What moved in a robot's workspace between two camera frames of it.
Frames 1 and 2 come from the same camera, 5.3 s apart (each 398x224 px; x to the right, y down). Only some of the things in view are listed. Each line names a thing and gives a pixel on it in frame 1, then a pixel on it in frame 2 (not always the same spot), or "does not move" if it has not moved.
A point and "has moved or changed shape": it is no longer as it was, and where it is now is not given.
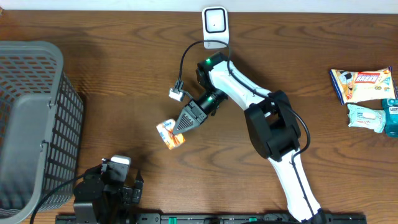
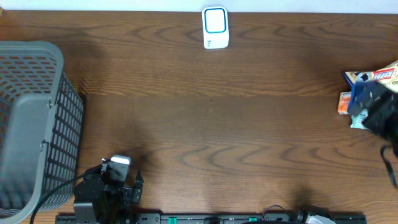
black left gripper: [129, 193] does not move
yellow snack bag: [360, 86] has moved or changed shape
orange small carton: [165, 129] -> [344, 101]
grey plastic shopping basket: [41, 129] does not move
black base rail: [207, 218] does not move
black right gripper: [196, 120] -> [384, 120]
